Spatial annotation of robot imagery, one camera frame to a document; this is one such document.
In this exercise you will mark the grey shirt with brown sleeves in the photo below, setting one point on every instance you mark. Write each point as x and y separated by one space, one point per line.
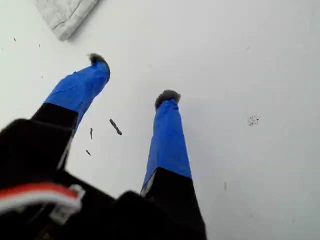
62 17

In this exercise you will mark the small black debris sliver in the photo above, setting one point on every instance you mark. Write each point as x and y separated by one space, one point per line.
91 133
88 152

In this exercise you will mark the long black debris sliver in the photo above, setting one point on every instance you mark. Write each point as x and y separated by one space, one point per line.
115 126

